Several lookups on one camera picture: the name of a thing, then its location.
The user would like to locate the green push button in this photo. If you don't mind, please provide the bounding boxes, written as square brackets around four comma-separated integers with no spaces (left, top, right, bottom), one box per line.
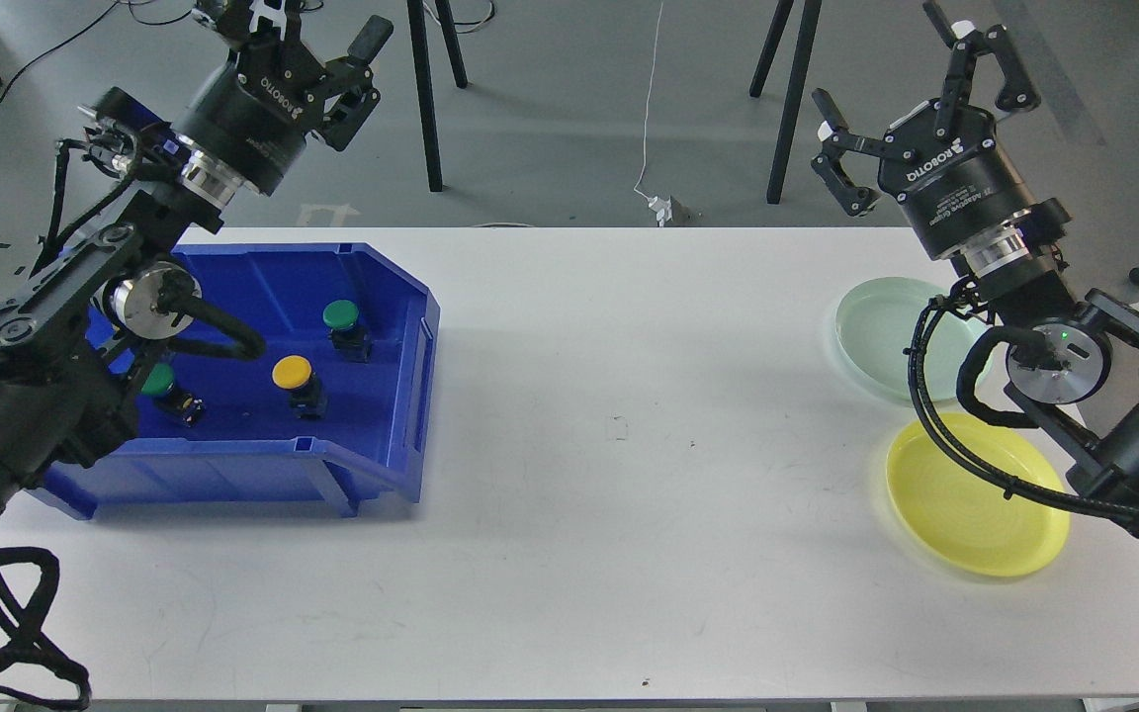
[322,298,374,362]
[139,362,207,427]

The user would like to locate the black tripod legs right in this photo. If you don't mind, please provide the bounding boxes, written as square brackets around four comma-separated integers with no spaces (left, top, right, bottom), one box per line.
[747,0,823,206]

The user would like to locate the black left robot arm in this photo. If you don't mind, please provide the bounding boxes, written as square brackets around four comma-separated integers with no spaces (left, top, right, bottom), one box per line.
[0,1,394,711]

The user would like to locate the pale green plate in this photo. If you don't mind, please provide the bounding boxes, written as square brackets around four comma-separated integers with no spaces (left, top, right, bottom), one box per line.
[831,278,988,402]

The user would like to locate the yellow plate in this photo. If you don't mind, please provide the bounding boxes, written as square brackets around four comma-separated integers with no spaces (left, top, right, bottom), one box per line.
[885,422,1072,579]

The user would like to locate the yellow push button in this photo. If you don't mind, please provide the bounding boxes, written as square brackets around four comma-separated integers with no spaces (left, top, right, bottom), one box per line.
[271,353,328,420]

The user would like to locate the blue plastic storage bin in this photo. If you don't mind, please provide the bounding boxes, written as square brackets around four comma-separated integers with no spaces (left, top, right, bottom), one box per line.
[33,243,440,521]

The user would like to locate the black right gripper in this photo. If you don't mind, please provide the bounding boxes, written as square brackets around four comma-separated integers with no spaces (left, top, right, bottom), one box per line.
[811,2,1042,263]

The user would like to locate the black tripod legs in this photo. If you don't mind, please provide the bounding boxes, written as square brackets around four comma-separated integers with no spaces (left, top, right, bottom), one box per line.
[405,1,469,193]
[747,0,823,206]

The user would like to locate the black tripod legs left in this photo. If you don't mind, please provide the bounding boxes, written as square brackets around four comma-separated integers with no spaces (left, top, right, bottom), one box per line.
[405,1,469,193]

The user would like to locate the black floor cable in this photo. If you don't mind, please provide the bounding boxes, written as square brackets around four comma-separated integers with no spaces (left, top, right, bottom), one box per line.
[0,0,205,159]

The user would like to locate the white cable with plug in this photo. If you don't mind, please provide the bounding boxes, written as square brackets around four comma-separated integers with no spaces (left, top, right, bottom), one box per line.
[633,0,677,227]

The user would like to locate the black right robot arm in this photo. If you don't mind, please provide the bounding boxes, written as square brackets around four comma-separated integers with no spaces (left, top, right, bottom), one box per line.
[811,1,1139,538]

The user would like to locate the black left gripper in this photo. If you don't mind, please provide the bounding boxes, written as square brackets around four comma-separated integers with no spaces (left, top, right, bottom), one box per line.
[173,1,394,195]

